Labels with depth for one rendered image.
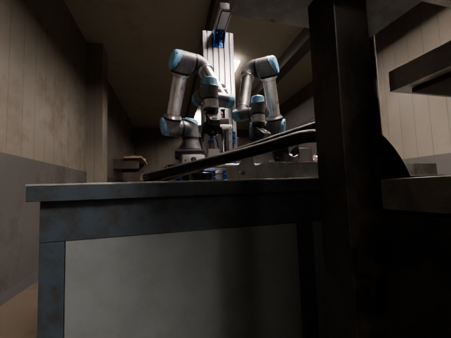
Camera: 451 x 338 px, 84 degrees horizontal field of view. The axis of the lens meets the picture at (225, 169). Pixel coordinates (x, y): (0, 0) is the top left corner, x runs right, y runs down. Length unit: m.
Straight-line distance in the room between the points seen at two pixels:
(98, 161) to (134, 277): 3.62
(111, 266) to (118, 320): 0.12
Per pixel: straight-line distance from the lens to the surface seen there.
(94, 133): 4.32
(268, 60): 1.78
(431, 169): 1.63
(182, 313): 0.72
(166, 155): 9.56
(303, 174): 0.91
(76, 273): 0.70
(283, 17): 0.52
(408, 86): 0.72
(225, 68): 2.15
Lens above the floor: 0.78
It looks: 5 degrees up
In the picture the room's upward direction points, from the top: 2 degrees counter-clockwise
